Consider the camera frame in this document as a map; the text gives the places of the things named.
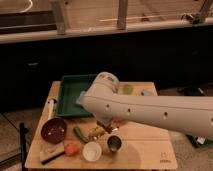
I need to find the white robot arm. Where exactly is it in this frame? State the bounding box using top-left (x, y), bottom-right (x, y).
top-left (80, 72), bottom-right (213, 140)

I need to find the white round bowl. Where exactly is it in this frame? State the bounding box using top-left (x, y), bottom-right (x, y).
top-left (82, 142), bottom-right (102, 162)

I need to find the dark maroon bowl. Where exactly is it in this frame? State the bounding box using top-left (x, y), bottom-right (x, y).
top-left (41, 118), bottom-right (67, 144)

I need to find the yellow corn cob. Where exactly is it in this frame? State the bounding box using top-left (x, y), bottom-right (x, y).
top-left (87, 125), bottom-right (120, 138)

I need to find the silver metal cup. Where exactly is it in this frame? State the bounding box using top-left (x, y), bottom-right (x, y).
top-left (107, 135), bottom-right (122, 152)

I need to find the green cucumber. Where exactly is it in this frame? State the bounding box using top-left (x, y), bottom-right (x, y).
top-left (73, 127), bottom-right (89, 143)

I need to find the light green small cup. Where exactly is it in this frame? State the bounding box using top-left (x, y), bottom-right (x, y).
top-left (122, 84), bottom-right (134, 95)

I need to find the orange carrot toy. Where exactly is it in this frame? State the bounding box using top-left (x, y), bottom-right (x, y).
top-left (65, 143), bottom-right (80, 157)

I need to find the green plastic tray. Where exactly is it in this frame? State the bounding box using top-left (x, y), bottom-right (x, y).
top-left (56, 74), bottom-right (96, 118)

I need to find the wooden block brush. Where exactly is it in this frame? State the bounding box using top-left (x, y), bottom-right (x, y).
top-left (39, 143), bottom-right (65, 165)

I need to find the green bin with items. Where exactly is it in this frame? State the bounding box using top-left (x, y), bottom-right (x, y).
top-left (187, 135), bottom-right (213, 148)

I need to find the black chair frame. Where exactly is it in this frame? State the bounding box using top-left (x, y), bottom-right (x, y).
top-left (19, 123), bottom-right (28, 171)

